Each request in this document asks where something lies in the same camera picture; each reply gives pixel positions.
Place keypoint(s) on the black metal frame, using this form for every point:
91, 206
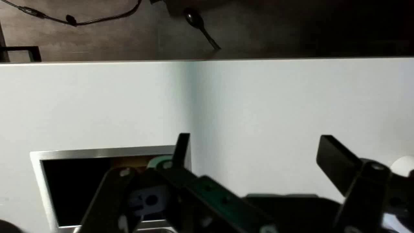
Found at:
21, 48

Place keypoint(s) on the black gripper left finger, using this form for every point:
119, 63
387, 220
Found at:
202, 202

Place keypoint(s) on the white round object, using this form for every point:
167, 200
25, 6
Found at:
404, 166

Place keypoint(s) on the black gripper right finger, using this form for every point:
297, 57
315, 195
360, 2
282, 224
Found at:
363, 189

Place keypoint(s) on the black tablet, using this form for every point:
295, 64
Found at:
73, 195

